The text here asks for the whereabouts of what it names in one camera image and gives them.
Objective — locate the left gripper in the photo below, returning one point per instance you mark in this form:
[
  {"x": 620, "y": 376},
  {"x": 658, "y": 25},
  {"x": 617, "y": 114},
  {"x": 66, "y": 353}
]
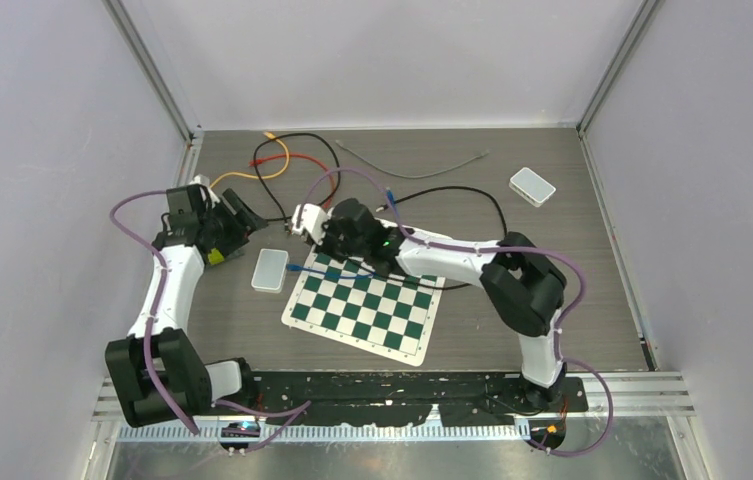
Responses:
[{"x": 244, "y": 223}]

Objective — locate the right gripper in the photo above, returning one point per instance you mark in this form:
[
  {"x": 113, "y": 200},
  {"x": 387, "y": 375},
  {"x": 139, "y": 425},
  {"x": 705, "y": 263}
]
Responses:
[{"x": 324, "y": 244}]

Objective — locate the white switch box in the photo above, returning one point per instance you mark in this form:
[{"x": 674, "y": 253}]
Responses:
[
  {"x": 531, "y": 187},
  {"x": 270, "y": 271}
]

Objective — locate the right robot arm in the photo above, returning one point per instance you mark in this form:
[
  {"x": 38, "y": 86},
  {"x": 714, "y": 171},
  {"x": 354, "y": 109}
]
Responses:
[{"x": 525, "y": 288}]

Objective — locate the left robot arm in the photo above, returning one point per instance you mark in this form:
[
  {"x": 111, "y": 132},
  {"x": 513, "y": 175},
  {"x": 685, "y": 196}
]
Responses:
[{"x": 156, "y": 372}]

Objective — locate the orange toy on grey plate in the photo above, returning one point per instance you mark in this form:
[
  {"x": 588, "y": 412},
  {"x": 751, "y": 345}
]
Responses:
[{"x": 217, "y": 256}]

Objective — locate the green white chessboard mat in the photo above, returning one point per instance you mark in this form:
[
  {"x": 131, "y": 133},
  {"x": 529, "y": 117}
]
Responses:
[{"x": 346, "y": 303}]

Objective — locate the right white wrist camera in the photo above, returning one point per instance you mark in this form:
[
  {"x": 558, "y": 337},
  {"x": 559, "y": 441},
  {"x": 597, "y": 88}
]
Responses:
[{"x": 309, "y": 220}]

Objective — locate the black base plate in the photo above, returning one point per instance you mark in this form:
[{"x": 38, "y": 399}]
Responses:
[{"x": 398, "y": 399}]

